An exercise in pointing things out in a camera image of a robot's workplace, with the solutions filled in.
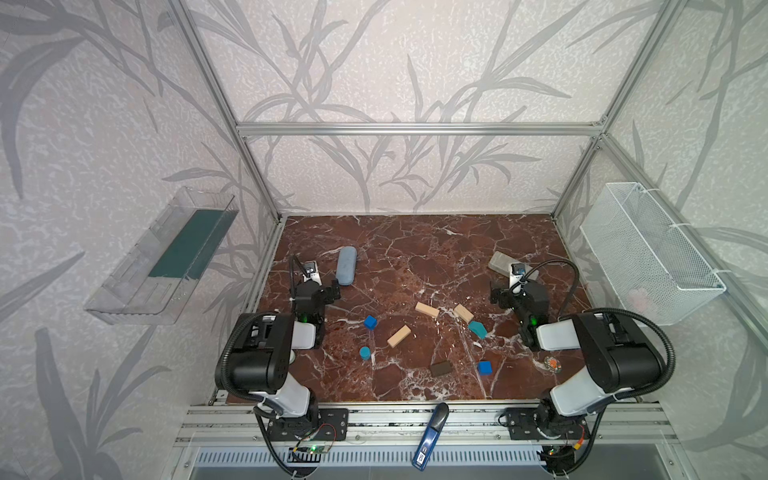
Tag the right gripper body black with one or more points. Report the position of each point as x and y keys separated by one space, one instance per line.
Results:
x=507 y=295

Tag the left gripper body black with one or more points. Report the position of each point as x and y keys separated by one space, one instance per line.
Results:
x=306 y=289

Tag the light wood block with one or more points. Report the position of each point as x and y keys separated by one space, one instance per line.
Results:
x=427 y=310
x=403 y=333
x=463 y=313

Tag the dark brown wood block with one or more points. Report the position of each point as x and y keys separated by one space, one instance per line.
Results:
x=441 y=369

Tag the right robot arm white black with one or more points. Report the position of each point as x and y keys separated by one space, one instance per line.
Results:
x=625 y=354

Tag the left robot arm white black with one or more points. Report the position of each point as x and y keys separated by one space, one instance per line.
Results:
x=254 y=364

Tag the grey rectangular sponge block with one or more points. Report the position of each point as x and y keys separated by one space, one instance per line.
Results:
x=501 y=263

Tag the teal triangular roof block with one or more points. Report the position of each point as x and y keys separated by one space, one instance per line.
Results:
x=478 y=329

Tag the grey-blue glasses case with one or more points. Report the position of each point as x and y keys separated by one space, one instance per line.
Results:
x=346 y=265

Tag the blue cube left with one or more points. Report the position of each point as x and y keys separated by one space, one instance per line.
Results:
x=370 y=322

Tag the blue cube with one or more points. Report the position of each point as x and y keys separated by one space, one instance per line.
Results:
x=484 y=368
x=370 y=322

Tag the blue cube right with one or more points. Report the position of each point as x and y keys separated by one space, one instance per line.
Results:
x=484 y=368

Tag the pink object in basket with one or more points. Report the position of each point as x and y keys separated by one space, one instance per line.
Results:
x=639 y=300

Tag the blue black handheld scanner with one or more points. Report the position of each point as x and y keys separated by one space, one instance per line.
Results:
x=431 y=436

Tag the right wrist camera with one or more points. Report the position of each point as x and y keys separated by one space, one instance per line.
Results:
x=517 y=273

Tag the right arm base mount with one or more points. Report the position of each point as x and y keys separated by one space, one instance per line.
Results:
x=540 y=424

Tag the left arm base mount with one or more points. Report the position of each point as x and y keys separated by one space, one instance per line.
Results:
x=325 y=424

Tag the white wire mesh basket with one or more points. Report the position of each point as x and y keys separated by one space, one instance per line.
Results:
x=638 y=245

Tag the clear plastic wall bin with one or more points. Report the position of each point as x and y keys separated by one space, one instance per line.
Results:
x=155 y=280

